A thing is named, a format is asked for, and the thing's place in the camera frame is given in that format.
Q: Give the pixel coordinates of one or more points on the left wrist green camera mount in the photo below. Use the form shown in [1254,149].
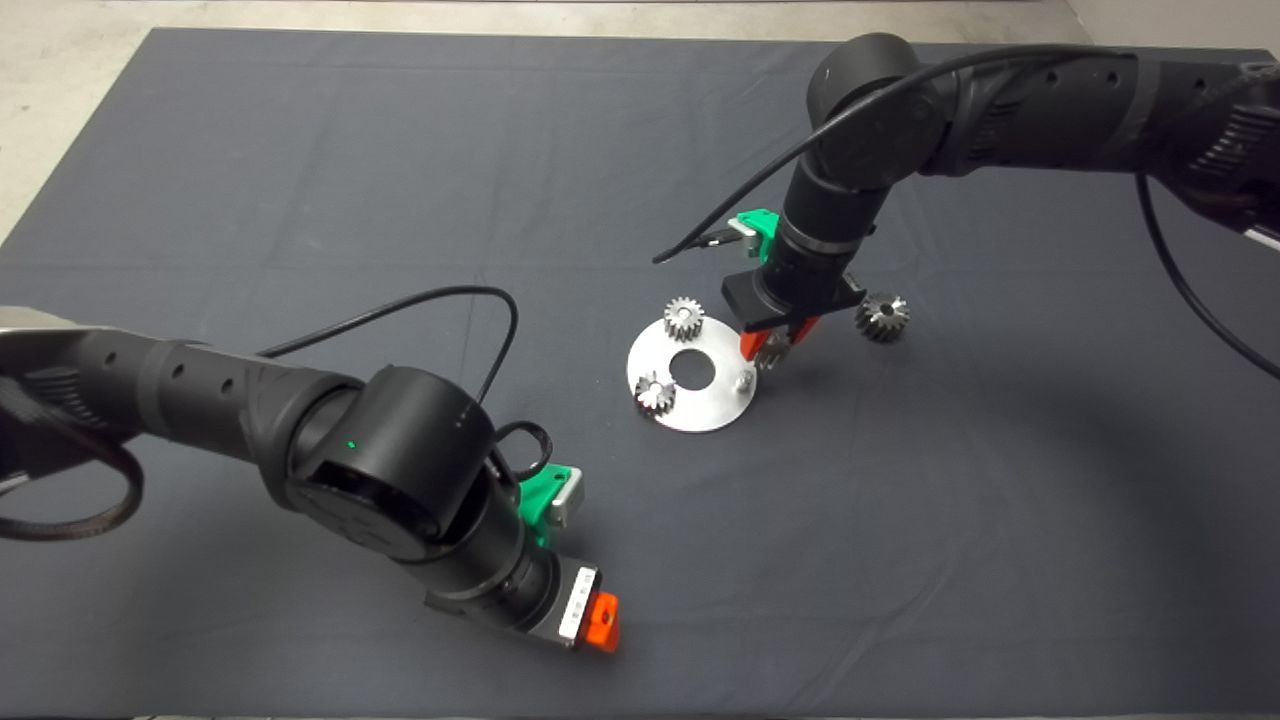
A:
[540,505]

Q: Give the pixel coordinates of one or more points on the right wrist green camera mount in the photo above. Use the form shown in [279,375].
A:
[762,228]

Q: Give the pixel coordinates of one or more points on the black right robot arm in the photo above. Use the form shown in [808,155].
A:
[1050,105]

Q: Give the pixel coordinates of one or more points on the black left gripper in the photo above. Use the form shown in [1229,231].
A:
[540,595]

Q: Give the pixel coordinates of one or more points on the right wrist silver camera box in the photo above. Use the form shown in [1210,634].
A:
[742,235]

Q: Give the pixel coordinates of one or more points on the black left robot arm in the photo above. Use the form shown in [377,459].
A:
[380,470]

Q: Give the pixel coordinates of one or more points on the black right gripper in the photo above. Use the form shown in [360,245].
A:
[795,290]

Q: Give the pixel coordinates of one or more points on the large steel gear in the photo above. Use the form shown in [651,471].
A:
[882,317]

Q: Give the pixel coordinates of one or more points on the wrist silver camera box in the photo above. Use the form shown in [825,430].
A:
[742,235]
[565,500]

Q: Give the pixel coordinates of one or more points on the small dark steel gear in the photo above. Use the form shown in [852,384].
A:
[773,356]

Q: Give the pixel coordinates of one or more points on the dark grey table cloth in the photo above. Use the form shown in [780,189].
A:
[400,150]

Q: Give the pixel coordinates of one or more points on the wrist green camera mount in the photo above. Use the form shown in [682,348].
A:
[762,228]
[540,505]

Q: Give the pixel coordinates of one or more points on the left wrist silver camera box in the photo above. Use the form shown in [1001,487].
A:
[565,500]

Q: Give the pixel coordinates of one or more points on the round metal plate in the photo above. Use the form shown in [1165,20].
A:
[700,405]

